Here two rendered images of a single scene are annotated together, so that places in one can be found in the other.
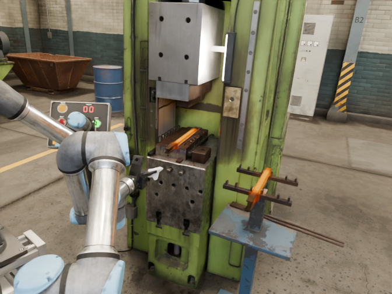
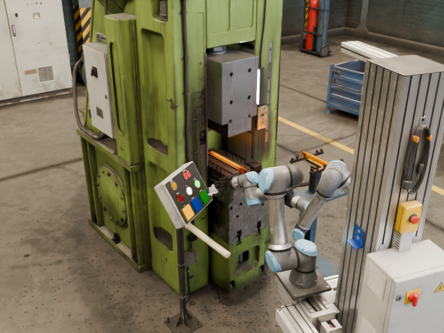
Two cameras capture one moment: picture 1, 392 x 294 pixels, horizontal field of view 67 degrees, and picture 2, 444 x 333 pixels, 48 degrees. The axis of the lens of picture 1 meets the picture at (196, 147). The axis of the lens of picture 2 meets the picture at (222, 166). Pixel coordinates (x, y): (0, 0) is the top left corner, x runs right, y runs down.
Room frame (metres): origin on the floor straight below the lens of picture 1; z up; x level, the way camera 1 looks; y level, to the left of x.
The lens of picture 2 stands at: (0.10, 2.81, 2.56)
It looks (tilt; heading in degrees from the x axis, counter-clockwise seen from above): 27 degrees down; 303
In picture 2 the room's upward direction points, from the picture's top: straight up
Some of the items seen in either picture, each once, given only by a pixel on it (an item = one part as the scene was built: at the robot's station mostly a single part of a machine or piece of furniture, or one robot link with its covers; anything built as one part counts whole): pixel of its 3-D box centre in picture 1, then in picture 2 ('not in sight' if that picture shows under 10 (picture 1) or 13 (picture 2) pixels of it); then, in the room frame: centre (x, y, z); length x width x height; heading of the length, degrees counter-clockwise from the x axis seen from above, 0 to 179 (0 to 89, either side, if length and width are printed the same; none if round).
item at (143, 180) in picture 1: (135, 180); (287, 197); (1.23, 0.27, 0.97); 0.12 x 0.08 x 0.09; 161
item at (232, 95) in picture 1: (231, 102); (261, 117); (1.68, -0.19, 1.27); 0.09 x 0.02 x 0.17; 71
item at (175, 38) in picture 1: (195, 44); (224, 82); (1.85, 0.04, 1.56); 0.42 x 0.39 x 0.40; 161
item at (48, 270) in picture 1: (44, 286); not in sight; (0.59, 0.37, 0.98); 0.13 x 0.12 x 0.14; 99
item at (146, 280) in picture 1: (163, 279); (240, 287); (1.62, 0.17, 0.01); 0.58 x 0.39 x 0.01; 71
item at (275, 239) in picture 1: (255, 227); (314, 191); (1.29, -0.33, 0.71); 0.40 x 0.30 x 0.02; 66
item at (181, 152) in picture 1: (183, 140); (220, 164); (1.86, 0.08, 0.96); 0.42 x 0.20 x 0.09; 161
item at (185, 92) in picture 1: (186, 86); (220, 117); (1.86, 0.08, 1.32); 0.42 x 0.20 x 0.10; 161
